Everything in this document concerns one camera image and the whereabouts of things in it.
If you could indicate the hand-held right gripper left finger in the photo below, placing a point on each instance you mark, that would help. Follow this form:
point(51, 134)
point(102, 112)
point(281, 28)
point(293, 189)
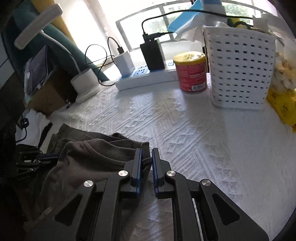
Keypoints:
point(138, 171)

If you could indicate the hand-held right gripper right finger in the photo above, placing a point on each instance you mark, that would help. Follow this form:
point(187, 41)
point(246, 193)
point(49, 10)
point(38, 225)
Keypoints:
point(155, 176)

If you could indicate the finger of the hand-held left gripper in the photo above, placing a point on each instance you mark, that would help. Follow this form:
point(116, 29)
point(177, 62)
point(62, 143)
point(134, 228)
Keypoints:
point(47, 160)
point(48, 154)

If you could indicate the grey-brown t-shirt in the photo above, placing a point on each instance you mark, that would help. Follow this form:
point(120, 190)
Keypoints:
point(87, 160)

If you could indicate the white cloth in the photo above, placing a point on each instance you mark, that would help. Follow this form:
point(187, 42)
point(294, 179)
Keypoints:
point(34, 125)

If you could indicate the white textured bedspread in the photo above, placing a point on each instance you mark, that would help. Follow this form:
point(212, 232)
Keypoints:
point(196, 139)

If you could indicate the brown cardboard box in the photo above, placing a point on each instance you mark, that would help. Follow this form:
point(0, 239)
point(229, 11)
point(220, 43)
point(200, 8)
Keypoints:
point(50, 95)

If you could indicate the white desk lamp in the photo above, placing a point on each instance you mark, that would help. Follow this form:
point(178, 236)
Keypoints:
point(86, 84)

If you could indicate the white power strip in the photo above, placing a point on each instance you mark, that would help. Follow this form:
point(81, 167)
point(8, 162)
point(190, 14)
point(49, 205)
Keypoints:
point(148, 78)

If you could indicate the red can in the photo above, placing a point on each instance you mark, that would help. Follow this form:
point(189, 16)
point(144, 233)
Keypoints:
point(190, 74)

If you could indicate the white charger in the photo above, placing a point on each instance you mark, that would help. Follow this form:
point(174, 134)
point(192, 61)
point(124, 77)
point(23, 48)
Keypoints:
point(124, 62)

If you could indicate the teal curtain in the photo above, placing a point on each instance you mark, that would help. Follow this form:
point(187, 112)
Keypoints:
point(60, 39)

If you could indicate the black charger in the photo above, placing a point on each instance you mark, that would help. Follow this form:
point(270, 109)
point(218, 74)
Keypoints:
point(152, 54)

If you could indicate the yellow curtain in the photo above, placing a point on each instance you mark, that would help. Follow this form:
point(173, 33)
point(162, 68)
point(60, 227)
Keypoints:
point(62, 25)

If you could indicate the white perforated plastic basket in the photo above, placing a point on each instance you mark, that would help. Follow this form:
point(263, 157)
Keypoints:
point(238, 69)

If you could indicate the yellow printed bag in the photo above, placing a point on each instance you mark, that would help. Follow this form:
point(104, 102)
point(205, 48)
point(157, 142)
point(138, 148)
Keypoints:
point(283, 106)

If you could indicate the balcony railing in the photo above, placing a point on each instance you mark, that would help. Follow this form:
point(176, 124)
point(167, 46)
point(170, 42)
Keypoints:
point(122, 25)

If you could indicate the blue and white plastic pack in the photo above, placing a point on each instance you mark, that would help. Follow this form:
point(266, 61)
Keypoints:
point(187, 18)

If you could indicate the glass jar with white lid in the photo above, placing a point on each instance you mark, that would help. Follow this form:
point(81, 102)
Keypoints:
point(285, 69)

